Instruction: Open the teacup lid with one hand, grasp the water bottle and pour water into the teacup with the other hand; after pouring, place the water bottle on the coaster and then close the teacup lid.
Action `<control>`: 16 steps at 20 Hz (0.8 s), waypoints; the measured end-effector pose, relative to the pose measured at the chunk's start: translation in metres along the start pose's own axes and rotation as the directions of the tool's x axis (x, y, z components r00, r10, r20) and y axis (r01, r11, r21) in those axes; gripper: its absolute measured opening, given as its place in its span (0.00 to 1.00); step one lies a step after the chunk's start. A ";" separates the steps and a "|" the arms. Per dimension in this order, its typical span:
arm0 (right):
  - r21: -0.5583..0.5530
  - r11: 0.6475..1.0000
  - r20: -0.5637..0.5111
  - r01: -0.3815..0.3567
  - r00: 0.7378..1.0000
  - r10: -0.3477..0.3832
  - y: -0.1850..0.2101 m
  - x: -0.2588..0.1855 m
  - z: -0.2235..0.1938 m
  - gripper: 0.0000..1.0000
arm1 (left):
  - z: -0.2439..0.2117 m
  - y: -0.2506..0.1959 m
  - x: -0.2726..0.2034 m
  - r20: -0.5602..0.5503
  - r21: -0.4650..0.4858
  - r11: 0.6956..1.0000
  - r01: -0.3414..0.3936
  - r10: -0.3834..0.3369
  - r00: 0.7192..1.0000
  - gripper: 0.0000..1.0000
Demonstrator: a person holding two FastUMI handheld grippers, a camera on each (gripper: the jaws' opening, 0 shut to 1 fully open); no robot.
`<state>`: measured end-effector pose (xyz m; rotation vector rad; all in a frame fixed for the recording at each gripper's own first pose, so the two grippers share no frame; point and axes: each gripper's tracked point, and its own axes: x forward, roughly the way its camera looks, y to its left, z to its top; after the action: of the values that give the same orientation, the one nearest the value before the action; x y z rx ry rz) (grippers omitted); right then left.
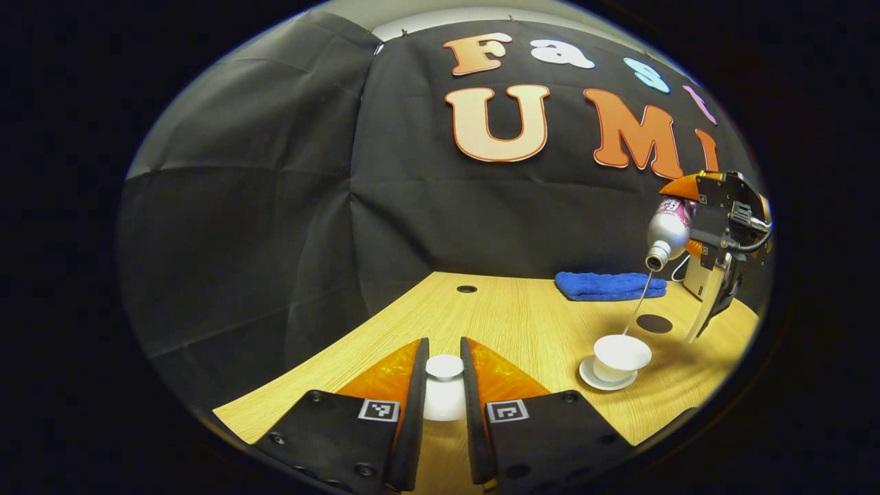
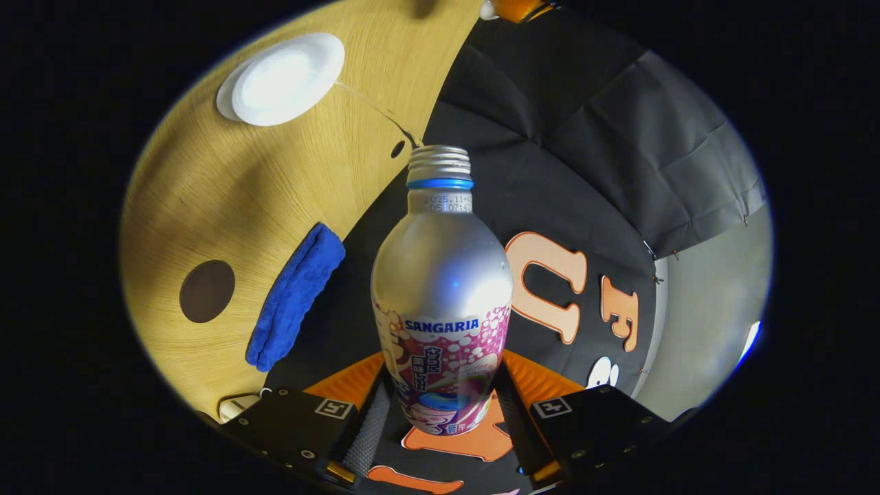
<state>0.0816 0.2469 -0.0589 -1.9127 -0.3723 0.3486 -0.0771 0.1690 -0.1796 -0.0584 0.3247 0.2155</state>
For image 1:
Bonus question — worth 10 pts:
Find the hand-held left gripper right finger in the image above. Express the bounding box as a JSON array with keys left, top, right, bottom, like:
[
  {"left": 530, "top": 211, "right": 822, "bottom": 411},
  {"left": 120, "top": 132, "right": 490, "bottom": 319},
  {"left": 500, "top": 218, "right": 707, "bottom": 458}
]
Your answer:
[{"left": 459, "top": 335, "right": 637, "bottom": 492}]

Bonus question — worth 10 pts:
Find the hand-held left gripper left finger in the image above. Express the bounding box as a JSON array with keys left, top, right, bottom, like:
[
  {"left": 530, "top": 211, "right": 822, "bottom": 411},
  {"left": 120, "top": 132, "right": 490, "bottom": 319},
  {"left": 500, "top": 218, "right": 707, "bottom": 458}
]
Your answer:
[{"left": 251, "top": 337, "right": 430, "bottom": 492}]

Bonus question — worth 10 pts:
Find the silver water bottle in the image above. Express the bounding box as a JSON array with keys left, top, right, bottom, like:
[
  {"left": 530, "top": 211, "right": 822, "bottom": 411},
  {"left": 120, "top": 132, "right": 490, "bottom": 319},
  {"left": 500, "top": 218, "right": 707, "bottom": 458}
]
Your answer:
[{"left": 645, "top": 198, "right": 695, "bottom": 272}]

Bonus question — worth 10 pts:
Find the white teacup lid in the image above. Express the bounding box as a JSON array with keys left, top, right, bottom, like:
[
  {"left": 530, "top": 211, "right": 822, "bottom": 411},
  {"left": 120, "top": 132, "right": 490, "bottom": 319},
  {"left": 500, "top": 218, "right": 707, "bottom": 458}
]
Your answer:
[{"left": 421, "top": 354, "right": 468, "bottom": 422}]

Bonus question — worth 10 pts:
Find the white teacup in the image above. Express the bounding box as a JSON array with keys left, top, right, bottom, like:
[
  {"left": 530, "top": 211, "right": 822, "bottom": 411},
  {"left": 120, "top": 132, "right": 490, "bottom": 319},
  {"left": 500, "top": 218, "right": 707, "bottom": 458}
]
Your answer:
[{"left": 593, "top": 334, "right": 652, "bottom": 384}]

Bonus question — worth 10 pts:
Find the clear water stream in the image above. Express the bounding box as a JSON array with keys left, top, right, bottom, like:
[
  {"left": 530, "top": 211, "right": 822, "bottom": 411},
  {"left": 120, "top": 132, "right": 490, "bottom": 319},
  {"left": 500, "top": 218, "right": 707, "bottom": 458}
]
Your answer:
[{"left": 624, "top": 272, "right": 654, "bottom": 336}]

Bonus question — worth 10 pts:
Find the white toaster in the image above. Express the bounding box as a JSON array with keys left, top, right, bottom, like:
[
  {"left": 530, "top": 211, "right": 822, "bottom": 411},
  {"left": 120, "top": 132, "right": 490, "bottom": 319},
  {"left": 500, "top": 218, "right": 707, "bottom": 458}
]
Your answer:
[{"left": 683, "top": 256, "right": 719, "bottom": 301}]

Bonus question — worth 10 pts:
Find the blue towel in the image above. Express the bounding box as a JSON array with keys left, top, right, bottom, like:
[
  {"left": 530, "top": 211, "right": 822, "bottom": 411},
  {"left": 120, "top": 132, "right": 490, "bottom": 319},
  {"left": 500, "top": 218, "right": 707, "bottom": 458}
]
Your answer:
[{"left": 555, "top": 272, "right": 668, "bottom": 302}]

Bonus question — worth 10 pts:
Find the white saucer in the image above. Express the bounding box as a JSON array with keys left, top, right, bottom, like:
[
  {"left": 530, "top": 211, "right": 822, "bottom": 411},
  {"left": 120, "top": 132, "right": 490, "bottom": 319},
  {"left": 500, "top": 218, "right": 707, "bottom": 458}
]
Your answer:
[{"left": 579, "top": 355, "right": 639, "bottom": 392}]

